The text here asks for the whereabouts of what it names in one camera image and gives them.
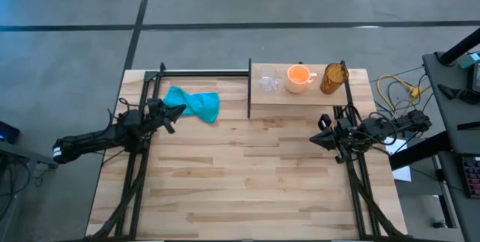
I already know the black slanted pole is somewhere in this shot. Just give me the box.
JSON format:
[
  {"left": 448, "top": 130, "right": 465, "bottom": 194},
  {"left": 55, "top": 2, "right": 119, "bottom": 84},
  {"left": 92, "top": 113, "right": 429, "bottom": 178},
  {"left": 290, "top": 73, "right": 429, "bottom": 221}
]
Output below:
[{"left": 437, "top": 28, "right": 480, "bottom": 67}]

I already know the black flat bar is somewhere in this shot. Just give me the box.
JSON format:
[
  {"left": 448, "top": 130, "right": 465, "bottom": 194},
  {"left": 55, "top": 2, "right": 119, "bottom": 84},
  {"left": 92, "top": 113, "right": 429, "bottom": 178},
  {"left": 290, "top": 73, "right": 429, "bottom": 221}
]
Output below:
[{"left": 456, "top": 121, "right": 480, "bottom": 131}]

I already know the yellow floor cable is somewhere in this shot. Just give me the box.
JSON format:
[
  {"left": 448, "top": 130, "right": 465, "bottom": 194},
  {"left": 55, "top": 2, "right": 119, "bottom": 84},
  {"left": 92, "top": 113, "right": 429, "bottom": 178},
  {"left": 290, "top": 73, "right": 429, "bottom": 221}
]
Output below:
[{"left": 376, "top": 73, "right": 431, "bottom": 103}]

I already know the teal cloth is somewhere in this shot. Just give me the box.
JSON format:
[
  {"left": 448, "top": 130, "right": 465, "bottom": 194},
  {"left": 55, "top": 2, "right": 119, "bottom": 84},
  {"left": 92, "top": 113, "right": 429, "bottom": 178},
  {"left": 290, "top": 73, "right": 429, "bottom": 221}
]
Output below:
[{"left": 162, "top": 85, "right": 221, "bottom": 124}]

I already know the dark tablet screen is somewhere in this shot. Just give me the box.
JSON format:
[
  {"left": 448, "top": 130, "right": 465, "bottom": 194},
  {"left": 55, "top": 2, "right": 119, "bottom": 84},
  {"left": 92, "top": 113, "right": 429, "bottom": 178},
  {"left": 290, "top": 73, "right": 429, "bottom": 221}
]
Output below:
[{"left": 469, "top": 61, "right": 480, "bottom": 94}]

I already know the wooden shelf board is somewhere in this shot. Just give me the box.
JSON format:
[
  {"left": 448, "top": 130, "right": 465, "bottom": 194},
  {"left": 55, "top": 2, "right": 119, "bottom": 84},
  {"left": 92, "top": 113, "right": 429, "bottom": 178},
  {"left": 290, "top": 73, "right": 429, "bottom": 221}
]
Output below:
[{"left": 250, "top": 63, "right": 350, "bottom": 107}]

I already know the dark keypad device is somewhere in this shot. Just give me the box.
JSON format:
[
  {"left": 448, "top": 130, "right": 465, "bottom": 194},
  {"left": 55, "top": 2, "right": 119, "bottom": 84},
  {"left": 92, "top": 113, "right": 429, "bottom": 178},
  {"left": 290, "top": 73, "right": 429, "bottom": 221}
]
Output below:
[{"left": 460, "top": 154, "right": 480, "bottom": 199}]

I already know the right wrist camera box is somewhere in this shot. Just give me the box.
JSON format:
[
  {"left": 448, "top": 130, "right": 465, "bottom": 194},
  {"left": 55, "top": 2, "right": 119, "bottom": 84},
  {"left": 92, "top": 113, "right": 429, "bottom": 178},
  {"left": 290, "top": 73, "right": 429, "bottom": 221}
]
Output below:
[{"left": 317, "top": 113, "right": 334, "bottom": 132}]

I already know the small teal box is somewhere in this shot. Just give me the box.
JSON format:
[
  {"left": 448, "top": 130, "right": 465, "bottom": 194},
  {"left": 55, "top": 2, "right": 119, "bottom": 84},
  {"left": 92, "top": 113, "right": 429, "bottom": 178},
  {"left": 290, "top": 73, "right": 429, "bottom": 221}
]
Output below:
[{"left": 457, "top": 52, "right": 480, "bottom": 70}]

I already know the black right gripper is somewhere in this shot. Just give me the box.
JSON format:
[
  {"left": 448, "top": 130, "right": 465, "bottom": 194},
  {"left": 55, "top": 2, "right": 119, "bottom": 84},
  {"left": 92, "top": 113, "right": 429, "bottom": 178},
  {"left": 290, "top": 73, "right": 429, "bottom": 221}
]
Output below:
[{"left": 309, "top": 118, "right": 362, "bottom": 164}]

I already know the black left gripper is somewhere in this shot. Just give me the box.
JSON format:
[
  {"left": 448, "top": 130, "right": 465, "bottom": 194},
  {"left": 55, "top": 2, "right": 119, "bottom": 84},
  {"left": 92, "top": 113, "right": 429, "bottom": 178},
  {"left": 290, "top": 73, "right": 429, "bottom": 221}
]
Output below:
[{"left": 143, "top": 98, "right": 188, "bottom": 131}]

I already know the black wedge-shaped device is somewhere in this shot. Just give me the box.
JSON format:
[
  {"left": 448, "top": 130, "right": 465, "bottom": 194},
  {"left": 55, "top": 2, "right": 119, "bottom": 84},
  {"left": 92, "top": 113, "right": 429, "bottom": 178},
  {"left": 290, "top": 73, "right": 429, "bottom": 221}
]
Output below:
[{"left": 436, "top": 82, "right": 480, "bottom": 106}]

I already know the white paper sheet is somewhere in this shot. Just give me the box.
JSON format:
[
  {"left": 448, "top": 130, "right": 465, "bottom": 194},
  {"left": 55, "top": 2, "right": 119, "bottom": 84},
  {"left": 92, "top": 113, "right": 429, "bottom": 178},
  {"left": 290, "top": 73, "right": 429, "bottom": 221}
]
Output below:
[{"left": 383, "top": 136, "right": 413, "bottom": 183}]

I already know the black desk support beam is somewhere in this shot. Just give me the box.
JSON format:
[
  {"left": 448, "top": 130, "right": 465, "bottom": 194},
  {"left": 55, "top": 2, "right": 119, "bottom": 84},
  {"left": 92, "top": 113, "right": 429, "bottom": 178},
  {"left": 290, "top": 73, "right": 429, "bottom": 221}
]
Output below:
[{"left": 388, "top": 130, "right": 453, "bottom": 172}]

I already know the dark box with blue light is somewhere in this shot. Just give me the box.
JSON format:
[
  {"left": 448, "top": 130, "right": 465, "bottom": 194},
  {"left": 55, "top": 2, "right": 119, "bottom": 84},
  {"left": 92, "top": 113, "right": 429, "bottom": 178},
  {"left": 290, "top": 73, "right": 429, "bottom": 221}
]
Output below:
[{"left": 0, "top": 121, "right": 21, "bottom": 145}]

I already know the black aluminium table frame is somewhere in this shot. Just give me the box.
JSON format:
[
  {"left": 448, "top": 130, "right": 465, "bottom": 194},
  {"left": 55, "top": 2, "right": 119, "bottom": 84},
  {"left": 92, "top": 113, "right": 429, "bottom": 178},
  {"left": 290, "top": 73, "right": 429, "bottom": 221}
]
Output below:
[{"left": 85, "top": 60, "right": 410, "bottom": 241}]

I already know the black floor cable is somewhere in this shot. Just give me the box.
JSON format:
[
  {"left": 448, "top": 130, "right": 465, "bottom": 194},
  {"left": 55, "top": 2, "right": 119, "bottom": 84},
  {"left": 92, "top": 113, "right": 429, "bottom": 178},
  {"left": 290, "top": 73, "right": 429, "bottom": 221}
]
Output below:
[{"left": 385, "top": 72, "right": 429, "bottom": 124}]

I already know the grey side desk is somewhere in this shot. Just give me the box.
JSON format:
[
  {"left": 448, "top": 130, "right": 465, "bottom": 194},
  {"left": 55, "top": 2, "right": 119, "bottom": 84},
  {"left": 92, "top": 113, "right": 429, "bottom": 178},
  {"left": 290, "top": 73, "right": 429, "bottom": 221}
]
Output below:
[{"left": 422, "top": 52, "right": 480, "bottom": 242}]

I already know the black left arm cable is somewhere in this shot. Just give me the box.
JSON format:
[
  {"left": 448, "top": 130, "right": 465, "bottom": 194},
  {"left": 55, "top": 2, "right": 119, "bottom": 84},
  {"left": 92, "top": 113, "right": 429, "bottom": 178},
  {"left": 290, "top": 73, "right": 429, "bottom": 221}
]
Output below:
[{"left": 106, "top": 97, "right": 131, "bottom": 124}]

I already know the grey side stand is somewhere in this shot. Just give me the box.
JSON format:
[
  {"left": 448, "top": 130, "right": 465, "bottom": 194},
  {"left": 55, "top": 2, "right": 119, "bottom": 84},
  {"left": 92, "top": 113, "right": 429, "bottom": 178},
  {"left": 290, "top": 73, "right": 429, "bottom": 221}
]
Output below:
[{"left": 0, "top": 140, "right": 62, "bottom": 242}]

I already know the clear glass mug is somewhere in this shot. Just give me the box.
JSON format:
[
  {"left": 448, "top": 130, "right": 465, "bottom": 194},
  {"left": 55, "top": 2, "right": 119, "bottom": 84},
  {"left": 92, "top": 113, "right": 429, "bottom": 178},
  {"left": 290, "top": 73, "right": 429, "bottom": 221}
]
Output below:
[{"left": 256, "top": 65, "right": 281, "bottom": 93}]

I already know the orange ceramic mug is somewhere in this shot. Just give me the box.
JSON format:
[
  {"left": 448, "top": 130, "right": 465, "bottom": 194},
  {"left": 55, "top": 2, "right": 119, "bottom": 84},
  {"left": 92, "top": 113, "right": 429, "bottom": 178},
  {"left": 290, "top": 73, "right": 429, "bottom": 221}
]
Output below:
[{"left": 284, "top": 64, "right": 319, "bottom": 94}]

